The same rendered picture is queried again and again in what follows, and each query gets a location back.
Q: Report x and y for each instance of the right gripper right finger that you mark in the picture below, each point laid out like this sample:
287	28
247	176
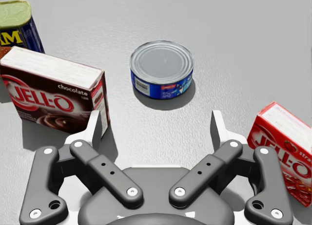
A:
207	167

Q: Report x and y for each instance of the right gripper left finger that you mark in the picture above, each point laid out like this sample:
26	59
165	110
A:
107	170

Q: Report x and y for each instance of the blue flat can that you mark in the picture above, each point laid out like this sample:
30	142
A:
162	70

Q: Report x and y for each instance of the green and blue rectangular can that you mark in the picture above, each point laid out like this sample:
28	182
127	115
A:
17	27

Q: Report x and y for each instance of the red and white carton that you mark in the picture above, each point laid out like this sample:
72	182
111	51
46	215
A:
284	152

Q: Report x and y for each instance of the brown and white carton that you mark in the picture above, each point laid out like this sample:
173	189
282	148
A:
52	88

